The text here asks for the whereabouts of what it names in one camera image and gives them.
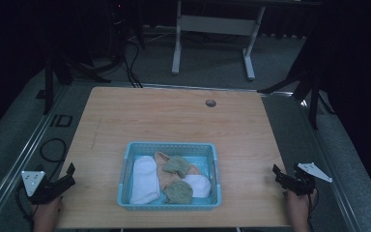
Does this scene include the metal floor rail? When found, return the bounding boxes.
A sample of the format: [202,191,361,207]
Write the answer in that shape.
[0,84,71,226]

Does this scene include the right hand-held gripper cable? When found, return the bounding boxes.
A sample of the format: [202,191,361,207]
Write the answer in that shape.
[306,191,319,232]

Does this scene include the hand-held gripper cable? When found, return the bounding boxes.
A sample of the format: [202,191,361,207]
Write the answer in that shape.
[14,182,36,230]
[306,191,319,232]

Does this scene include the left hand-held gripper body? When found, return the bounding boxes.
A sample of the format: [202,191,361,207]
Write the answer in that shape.
[20,170,70,206]

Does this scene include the black looped floor cable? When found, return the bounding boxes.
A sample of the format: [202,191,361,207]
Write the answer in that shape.
[39,137,69,164]

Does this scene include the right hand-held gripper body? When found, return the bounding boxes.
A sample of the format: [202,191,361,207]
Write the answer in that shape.
[284,161,333,197]

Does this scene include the black hanging cables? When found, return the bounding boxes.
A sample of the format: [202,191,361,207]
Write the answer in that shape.
[121,38,145,89]

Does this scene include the short white sock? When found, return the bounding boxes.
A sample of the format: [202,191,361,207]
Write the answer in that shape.
[183,173,213,199]

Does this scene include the light blue plastic basket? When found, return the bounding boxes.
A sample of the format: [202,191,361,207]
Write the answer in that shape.
[116,141,223,213]

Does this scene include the person's left hand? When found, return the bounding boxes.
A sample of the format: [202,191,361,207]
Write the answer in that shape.
[31,195,64,232]

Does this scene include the person's right hand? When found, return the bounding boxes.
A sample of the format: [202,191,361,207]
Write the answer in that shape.
[285,188,319,232]

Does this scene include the white metal desk frame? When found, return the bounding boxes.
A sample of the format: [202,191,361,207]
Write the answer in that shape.
[171,0,267,81]

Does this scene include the long white sock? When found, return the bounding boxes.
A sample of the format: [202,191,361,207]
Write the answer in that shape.
[128,155,161,205]

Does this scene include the green rolled sock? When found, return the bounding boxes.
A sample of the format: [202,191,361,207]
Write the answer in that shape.
[163,180,194,205]
[161,155,191,180]

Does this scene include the left hand-held gripper cable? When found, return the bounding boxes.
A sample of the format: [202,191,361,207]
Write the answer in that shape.
[14,182,36,230]

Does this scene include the black tripod stand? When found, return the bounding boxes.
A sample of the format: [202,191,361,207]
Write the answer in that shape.
[258,61,337,131]
[35,44,112,116]

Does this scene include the green-grey cloth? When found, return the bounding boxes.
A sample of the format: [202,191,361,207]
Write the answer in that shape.
[154,151,202,191]

